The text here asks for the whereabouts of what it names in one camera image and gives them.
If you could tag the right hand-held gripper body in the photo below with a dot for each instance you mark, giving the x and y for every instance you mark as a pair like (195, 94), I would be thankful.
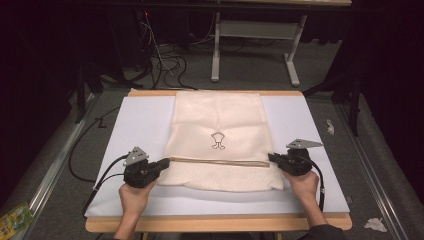
(298, 163)

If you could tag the wooden table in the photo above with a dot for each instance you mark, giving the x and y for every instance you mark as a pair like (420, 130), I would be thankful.
(216, 224)

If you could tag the white table sheet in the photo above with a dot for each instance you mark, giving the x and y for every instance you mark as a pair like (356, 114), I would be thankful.
(143, 123)

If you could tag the cream mesh laundry bag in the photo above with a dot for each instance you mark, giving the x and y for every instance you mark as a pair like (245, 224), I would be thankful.
(216, 116)

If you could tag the large crumpled white tissue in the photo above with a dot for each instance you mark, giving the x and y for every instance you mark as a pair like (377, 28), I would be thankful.
(375, 224)

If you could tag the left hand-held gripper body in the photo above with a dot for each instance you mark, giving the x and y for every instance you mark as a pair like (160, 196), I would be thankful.
(136, 173)

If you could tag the person's left hand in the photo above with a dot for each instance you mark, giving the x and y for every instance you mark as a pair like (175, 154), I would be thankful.
(135, 200)

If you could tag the black stand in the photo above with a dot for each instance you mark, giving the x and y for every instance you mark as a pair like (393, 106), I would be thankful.
(353, 100)
(81, 90)

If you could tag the person's right hand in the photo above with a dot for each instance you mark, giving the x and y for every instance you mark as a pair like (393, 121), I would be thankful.
(305, 186)

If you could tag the small crumpled white tissue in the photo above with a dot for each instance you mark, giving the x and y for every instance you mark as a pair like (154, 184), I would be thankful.
(330, 127)

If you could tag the metal floor rail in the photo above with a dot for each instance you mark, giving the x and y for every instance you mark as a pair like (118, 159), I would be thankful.
(363, 160)
(56, 163)

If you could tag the green packet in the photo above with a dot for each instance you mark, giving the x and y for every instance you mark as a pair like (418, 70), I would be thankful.
(13, 221)

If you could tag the white desk frame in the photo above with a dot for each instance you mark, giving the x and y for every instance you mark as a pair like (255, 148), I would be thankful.
(256, 28)

